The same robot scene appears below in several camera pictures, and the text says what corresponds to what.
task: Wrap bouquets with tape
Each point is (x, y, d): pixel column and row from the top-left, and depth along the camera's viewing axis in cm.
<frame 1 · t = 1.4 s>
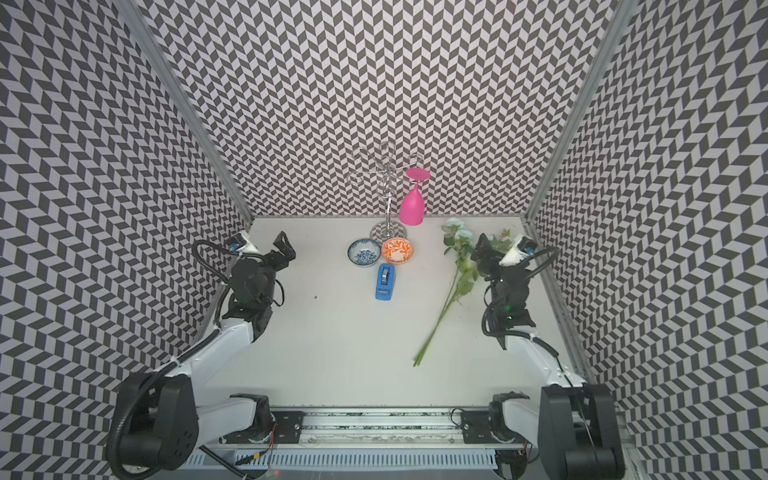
left hand: (272, 240, 82), fingers open
right hand: (493, 245, 81), fingers open
blue tape dispenser: (385, 282, 98), point 4 cm above the table
blue patterned bowl: (364, 252, 107), point 3 cm above the table
orange patterned bowl: (397, 251, 107), point 3 cm above the table
pink plastic wine glass: (412, 205, 92), point 24 cm above the table

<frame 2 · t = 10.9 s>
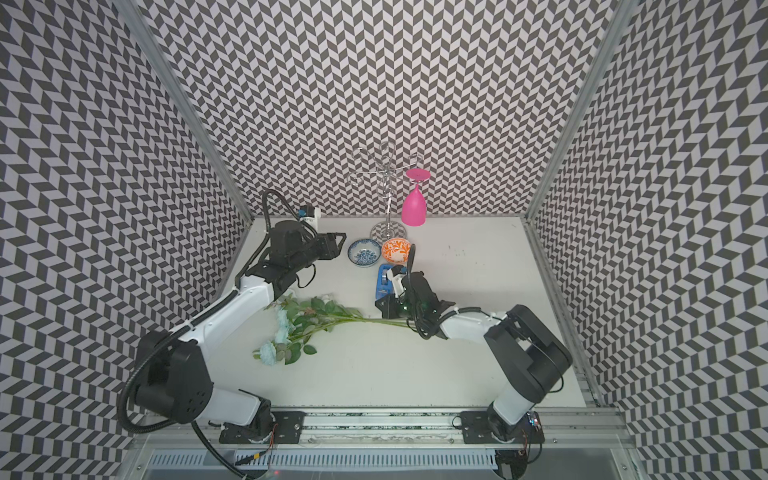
left hand: (339, 237, 84), fingers open
right hand: (375, 309, 86), fingers closed
the named things where they were.

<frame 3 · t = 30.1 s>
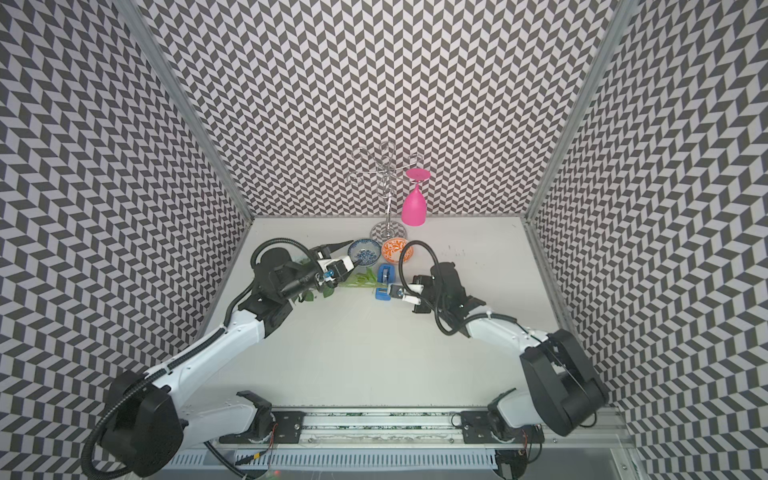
left hand: (352, 248, 74), fingers open
right hand: (405, 286, 86), fingers closed
the named things where they were.

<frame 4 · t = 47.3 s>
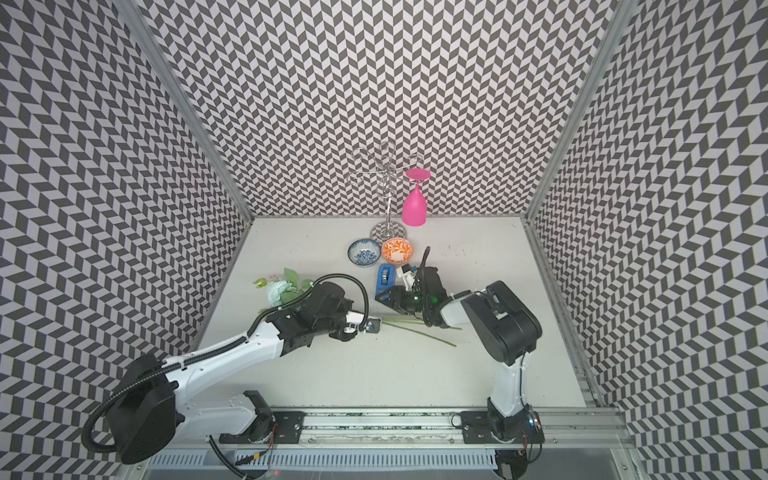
left hand: (358, 310, 82), fingers closed
right hand: (378, 304, 90), fingers open
the named things where they were.

